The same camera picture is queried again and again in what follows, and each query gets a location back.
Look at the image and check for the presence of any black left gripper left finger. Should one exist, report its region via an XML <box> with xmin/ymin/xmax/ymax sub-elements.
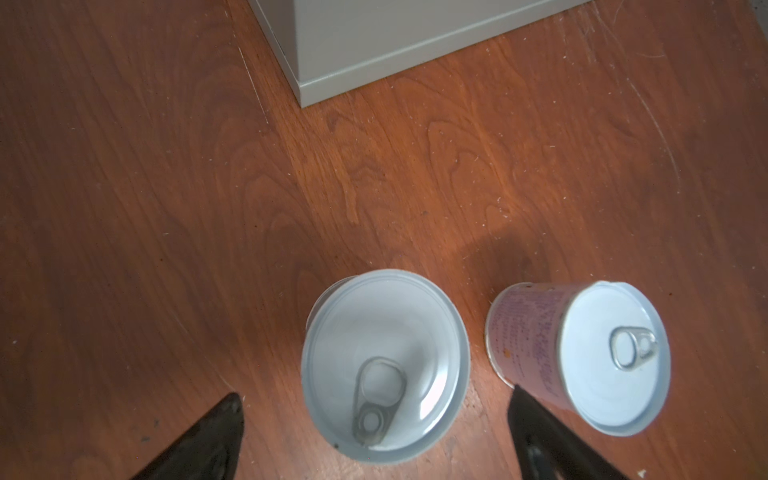
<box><xmin>133</xmin><ymin>392</ymin><xmax>245</xmax><ymax>480</ymax></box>

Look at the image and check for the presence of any grey metal cabinet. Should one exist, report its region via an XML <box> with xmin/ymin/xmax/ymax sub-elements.
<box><xmin>250</xmin><ymin>0</ymin><xmax>581</xmax><ymax>107</ymax></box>

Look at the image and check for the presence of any white grey label can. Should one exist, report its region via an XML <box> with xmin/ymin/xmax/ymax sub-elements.
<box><xmin>301</xmin><ymin>269</ymin><xmax>471</xmax><ymax>465</ymax></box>

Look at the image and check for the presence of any pink label can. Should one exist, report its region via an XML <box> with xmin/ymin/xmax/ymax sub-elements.
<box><xmin>485</xmin><ymin>281</ymin><xmax>671</xmax><ymax>437</ymax></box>

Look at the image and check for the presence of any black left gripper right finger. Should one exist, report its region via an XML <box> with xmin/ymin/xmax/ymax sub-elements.
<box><xmin>507</xmin><ymin>385</ymin><xmax>626</xmax><ymax>480</ymax></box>

